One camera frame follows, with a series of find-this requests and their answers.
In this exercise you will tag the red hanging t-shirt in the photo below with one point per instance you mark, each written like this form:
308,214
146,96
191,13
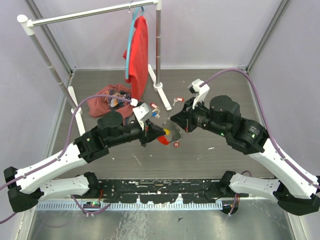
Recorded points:
138,64

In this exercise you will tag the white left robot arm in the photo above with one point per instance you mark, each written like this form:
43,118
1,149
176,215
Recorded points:
30,185

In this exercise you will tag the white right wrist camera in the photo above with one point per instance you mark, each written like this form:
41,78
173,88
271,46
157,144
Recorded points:
199,90

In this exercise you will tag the small circuit board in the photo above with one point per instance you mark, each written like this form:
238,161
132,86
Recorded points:
92,205

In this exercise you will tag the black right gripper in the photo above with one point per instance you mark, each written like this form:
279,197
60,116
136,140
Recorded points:
185,119

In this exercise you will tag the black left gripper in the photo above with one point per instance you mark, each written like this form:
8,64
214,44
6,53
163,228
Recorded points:
150,132

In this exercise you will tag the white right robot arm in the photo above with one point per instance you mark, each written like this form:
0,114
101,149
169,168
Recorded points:
288,189

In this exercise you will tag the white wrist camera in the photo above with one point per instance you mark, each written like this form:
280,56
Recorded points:
141,111
199,90

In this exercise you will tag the perforated cable duct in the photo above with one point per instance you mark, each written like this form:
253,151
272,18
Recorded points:
68,205

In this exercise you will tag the white metal clothes rack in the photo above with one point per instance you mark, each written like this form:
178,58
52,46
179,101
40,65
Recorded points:
93,40

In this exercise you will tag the key with blue tag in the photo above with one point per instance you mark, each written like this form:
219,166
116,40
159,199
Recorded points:
156,115

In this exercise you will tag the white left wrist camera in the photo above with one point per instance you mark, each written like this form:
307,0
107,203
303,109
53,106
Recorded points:
141,111

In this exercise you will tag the crumpled maroon t-shirt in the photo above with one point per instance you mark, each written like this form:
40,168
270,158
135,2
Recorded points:
100,106

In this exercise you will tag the red carabiner keyring with chain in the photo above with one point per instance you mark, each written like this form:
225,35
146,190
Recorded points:
175,132

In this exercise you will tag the red tag key by rack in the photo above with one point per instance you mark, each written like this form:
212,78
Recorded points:
177,99

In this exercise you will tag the key with yellow tag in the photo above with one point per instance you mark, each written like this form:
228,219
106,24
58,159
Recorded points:
167,132

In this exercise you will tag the blue clothes hanger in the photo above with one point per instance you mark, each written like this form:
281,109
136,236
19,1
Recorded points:
130,37

